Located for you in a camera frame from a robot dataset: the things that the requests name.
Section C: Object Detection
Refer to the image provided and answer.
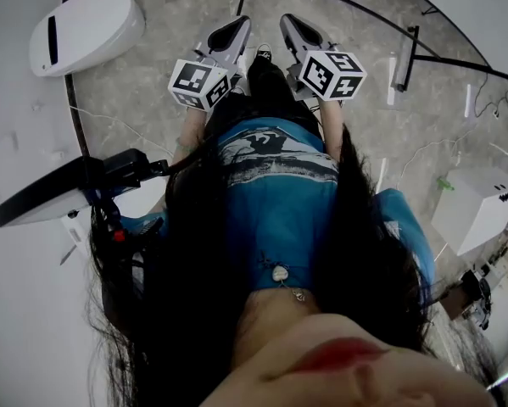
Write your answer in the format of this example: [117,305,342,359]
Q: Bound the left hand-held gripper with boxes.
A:
[167,14,253,112]

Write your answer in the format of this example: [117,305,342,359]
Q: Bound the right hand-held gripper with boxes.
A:
[278,13,368,103]

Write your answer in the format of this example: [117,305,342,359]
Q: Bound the person's left forearm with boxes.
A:
[171,103,210,167]

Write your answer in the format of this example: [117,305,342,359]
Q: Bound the person's right forearm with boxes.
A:
[319,98,346,160]

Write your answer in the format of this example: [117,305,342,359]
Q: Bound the person's black trousers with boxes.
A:
[204,55,322,137]

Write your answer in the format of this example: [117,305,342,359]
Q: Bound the grey metal bar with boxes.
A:
[391,38,411,92]

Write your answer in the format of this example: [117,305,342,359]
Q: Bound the person's black and white shoe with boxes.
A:
[253,42,274,63]

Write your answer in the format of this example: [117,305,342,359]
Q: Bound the white oval appliance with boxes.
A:
[28,0,148,78]

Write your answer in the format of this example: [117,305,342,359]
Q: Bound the person's blue printed shirt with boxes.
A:
[121,116,437,296]

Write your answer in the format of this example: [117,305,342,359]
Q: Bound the black and white machine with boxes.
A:
[0,148,170,229]

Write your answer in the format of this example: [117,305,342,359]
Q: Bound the white cabinet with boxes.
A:
[430,166,508,257]

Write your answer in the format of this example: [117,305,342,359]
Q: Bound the cluttered work desk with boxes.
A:
[442,235,508,332]

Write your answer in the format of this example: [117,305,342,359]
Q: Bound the person's face and neck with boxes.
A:
[198,286,499,407]

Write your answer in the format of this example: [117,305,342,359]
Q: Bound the black metal table frame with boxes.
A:
[236,0,508,86]

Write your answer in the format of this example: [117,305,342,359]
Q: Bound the white stone pendant necklace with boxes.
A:
[257,252,310,304]

